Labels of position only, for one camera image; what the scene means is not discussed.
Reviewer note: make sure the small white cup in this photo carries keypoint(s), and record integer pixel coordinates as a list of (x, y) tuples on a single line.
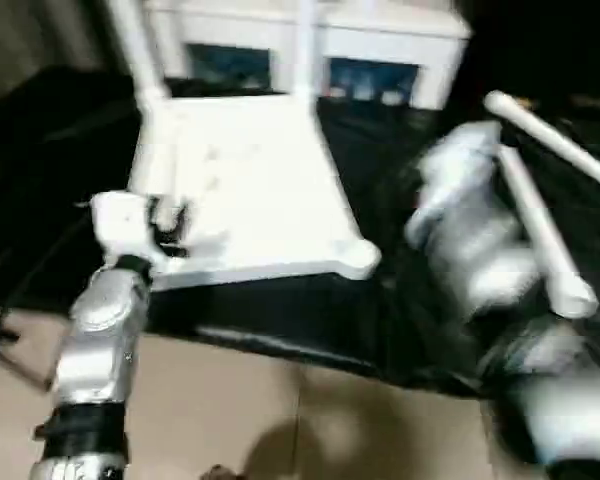
[(392, 95)]

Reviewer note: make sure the black work mat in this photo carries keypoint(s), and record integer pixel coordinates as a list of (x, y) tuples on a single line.
[(55, 150)]

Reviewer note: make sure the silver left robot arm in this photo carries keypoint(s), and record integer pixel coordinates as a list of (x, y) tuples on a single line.
[(100, 325)]

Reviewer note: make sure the tall white bottle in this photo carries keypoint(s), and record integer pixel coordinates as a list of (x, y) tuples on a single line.
[(362, 92)]

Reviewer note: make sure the white plastic table top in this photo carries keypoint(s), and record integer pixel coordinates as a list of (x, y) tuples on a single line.
[(255, 175)]

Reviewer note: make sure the grey curtain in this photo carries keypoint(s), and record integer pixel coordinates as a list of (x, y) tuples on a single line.
[(30, 40)]

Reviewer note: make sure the black folding table frame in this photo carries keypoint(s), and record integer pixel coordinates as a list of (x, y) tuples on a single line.
[(30, 372)]

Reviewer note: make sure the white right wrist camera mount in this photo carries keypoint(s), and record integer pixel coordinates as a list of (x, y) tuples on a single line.
[(460, 145)]

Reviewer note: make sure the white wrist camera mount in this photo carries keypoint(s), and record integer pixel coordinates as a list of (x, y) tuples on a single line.
[(460, 145), (120, 220)]

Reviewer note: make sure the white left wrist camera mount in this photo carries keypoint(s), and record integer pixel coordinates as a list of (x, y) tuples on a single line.
[(120, 220)]

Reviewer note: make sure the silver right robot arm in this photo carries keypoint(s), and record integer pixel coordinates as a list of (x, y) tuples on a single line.
[(470, 240)]

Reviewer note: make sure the white plastic table leg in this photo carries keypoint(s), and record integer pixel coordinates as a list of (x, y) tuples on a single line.
[(140, 50), (545, 135), (307, 50), (540, 220)]

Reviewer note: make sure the white sideboard cabinet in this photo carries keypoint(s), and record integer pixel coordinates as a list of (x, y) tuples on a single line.
[(380, 40)]

